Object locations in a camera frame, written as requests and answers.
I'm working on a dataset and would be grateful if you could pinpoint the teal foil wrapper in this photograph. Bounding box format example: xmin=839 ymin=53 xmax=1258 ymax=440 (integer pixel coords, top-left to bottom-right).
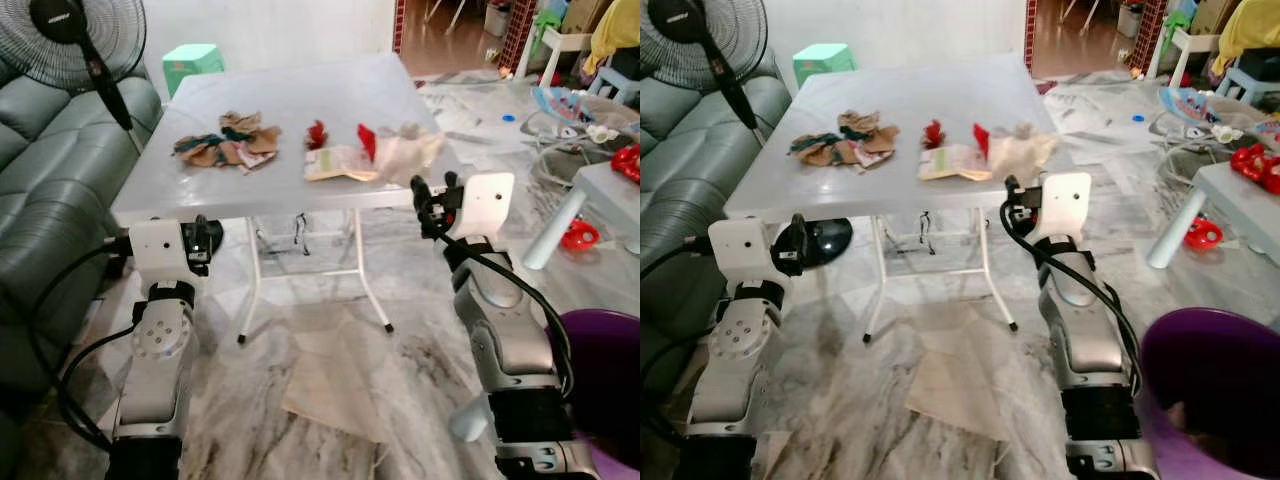
xmin=789 ymin=132 xmax=842 ymax=162
xmin=174 ymin=133 xmax=227 ymax=162

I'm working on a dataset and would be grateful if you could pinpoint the purple plastic rubbish bin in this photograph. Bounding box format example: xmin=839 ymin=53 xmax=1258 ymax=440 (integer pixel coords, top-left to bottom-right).
xmin=1138 ymin=307 xmax=1280 ymax=480
xmin=545 ymin=308 xmax=641 ymax=474

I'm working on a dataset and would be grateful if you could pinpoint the beige plastic bag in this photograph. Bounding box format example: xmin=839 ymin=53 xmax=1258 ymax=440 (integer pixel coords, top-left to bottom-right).
xmin=990 ymin=122 xmax=1060 ymax=187
xmin=378 ymin=122 xmax=447 ymax=188

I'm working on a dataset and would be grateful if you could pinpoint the envelope with green label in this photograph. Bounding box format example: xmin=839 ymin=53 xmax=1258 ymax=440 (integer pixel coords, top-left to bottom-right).
xmin=303 ymin=146 xmax=381 ymax=184
xmin=918 ymin=145 xmax=993 ymax=184

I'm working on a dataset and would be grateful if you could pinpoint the torn brown paper wrapper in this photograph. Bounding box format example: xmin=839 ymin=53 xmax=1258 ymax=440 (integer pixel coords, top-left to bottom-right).
xmin=190 ymin=140 xmax=273 ymax=174
xmin=805 ymin=140 xmax=887 ymax=174

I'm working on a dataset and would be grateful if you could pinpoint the crumpled brown paper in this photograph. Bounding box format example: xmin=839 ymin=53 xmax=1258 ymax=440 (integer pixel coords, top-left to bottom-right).
xmin=837 ymin=110 xmax=899 ymax=153
xmin=220 ymin=110 xmax=282 ymax=153

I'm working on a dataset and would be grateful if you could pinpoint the grey-green leather sofa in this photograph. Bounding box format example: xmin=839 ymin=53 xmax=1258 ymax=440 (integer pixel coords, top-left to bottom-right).
xmin=640 ymin=45 xmax=793 ymax=401
xmin=0 ymin=40 xmax=165 ymax=401

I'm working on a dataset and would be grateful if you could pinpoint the colourful baby bouncer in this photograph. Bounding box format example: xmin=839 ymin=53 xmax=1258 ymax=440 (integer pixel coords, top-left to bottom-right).
xmin=527 ymin=84 xmax=641 ymax=153
xmin=1157 ymin=84 xmax=1280 ymax=149

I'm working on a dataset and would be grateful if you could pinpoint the white folding table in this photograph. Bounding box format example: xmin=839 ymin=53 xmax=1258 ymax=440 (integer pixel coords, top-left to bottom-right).
xmin=724 ymin=52 xmax=1076 ymax=346
xmin=110 ymin=52 xmax=473 ymax=347

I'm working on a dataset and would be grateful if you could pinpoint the small white plastic table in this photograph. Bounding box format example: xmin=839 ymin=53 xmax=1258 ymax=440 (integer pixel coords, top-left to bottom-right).
xmin=523 ymin=160 xmax=641 ymax=272
xmin=1147 ymin=162 xmax=1280 ymax=293

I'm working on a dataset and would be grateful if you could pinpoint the mint green plastic stool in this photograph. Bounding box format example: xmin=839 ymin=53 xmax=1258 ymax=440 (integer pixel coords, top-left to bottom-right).
xmin=162 ymin=43 xmax=226 ymax=98
xmin=792 ymin=43 xmax=858 ymax=91

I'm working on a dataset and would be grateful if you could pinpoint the white plastic chair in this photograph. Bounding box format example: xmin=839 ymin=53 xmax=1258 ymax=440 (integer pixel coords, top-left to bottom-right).
xmin=1147 ymin=27 xmax=1217 ymax=83
xmin=514 ymin=27 xmax=592 ymax=87

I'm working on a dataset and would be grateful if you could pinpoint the flat brown cardboard sheet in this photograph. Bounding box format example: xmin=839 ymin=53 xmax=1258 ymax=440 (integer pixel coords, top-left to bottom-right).
xmin=904 ymin=322 xmax=1012 ymax=447
xmin=281 ymin=318 xmax=392 ymax=447

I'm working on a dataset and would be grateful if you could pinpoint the light blue plastic stool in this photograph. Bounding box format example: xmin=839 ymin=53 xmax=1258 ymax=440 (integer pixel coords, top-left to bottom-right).
xmin=1215 ymin=65 xmax=1280 ymax=103
xmin=590 ymin=65 xmax=641 ymax=107

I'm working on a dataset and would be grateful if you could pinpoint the black standing fan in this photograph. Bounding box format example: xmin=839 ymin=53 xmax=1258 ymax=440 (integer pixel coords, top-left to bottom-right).
xmin=0 ymin=0 xmax=226 ymax=256
xmin=640 ymin=0 xmax=854 ymax=271

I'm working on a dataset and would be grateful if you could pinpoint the yellow cloth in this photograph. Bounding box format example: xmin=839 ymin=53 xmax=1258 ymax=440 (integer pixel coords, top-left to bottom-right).
xmin=1209 ymin=0 xmax=1280 ymax=77
xmin=584 ymin=0 xmax=641 ymax=77

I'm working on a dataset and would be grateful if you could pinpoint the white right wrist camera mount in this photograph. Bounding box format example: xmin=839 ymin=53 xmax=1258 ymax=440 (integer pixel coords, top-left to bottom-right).
xmin=455 ymin=172 xmax=517 ymax=242
xmin=1035 ymin=172 xmax=1094 ymax=242

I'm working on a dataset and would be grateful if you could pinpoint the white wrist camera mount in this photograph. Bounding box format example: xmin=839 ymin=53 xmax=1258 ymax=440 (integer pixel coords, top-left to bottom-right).
xmin=455 ymin=172 xmax=517 ymax=242
xmin=127 ymin=218 xmax=192 ymax=287
xmin=707 ymin=218 xmax=777 ymax=287
xmin=1035 ymin=172 xmax=1094 ymax=242

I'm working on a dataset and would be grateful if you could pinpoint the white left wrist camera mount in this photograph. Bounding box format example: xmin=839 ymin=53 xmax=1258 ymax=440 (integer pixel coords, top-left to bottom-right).
xmin=707 ymin=218 xmax=777 ymax=287
xmin=127 ymin=218 xmax=192 ymax=287

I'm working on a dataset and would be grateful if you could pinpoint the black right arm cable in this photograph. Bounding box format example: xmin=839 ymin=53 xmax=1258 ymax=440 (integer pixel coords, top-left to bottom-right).
xmin=430 ymin=215 xmax=577 ymax=401
xmin=1000 ymin=200 xmax=1144 ymax=397

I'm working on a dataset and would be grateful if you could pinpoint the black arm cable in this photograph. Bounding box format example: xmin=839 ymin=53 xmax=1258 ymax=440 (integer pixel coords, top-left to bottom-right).
xmin=1000 ymin=200 xmax=1144 ymax=397
xmin=430 ymin=215 xmax=577 ymax=401
xmin=640 ymin=238 xmax=717 ymax=451
xmin=27 ymin=238 xmax=137 ymax=453

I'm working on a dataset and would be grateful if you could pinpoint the red plastic ring toy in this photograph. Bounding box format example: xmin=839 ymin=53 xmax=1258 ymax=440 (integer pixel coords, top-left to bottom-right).
xmin=559 ymin=219 xmax=602 ymax=252
xmin=1182 ymin=217 xmax=1224 ymax=252

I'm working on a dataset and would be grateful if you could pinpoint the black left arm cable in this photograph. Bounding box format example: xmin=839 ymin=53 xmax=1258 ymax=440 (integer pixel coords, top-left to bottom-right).
xmin=640 ymin=238 xmax=717 ymax=451
xmin=27 ymin=238 xmax=137 ymax=453

